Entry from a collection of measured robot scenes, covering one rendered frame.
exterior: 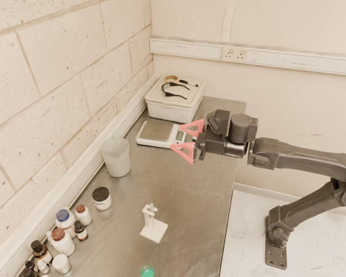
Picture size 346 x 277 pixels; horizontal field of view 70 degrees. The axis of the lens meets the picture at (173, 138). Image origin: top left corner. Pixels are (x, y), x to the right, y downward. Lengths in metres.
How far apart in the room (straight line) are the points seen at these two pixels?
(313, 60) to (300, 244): 1.00
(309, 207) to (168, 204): 0.53
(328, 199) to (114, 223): 0.74
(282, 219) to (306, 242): 0.22
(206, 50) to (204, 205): 0.96
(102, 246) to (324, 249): 0.80
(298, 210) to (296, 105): 1.04
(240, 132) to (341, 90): 1.21
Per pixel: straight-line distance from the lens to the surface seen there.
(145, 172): 1.20
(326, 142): 2.00
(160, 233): 0.99
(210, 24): 1.63
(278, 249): 1.03
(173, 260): 0.95
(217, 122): 0.66
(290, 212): 0.89
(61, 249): 0.98
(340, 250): 1.14
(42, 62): 0.94
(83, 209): 1.01
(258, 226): 1.07
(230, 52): 1.60
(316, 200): 0.85
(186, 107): 1.42
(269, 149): 0.70
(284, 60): 1.62
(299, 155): 0.72
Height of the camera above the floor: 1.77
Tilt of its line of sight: 39 degrees down
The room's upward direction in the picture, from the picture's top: straight up
